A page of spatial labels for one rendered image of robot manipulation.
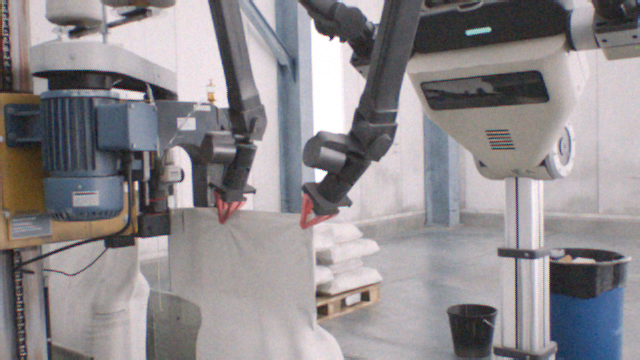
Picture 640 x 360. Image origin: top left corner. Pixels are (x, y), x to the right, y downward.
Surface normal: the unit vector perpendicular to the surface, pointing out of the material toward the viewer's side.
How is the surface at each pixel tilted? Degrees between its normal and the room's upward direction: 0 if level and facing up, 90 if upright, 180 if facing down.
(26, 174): 90
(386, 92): 119
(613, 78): 90
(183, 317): 90
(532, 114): 130
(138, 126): 90
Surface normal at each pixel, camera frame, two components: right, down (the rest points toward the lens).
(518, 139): -0.49, 0.69
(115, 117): -0.29, 0.06
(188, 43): 0.75, 0.01
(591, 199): -0.66, 0.06
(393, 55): 0.33, 0.59
